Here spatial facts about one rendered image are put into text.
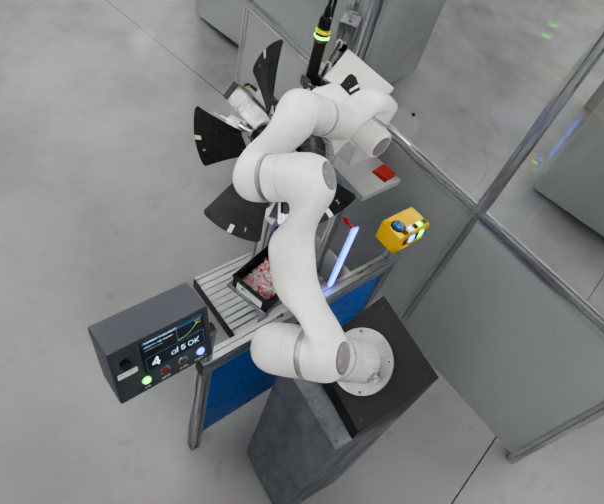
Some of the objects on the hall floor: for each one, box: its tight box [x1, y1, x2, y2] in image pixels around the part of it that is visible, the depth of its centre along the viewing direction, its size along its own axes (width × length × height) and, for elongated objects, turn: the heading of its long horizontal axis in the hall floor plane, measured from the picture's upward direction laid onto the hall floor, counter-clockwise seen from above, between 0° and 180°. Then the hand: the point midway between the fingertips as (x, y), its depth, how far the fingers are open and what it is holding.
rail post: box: [356, 267, 393, 316], centre depth 238 cm, size 4×4×78 cm
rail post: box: [187, 368, 212, 450], centre depth 195 cm, size 4×4×78 cm
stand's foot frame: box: [193, 252, 327, 338], centre depth 278 cm, size 62×46×8 cm
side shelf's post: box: [315, 183, 351, 272], centre depth 266 cm, size 4×4×83 cm
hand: (311, 80), depth 150 cm, fingers closed on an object, 4 cm apart
